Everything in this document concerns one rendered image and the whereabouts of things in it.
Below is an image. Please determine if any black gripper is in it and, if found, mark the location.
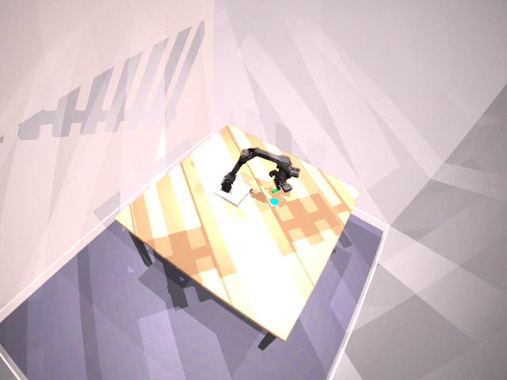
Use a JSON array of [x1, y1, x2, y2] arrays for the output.
[[269, 169, 293, 193]]

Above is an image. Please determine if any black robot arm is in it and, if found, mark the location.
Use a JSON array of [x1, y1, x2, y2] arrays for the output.
[[220, 147, 300, 193]]

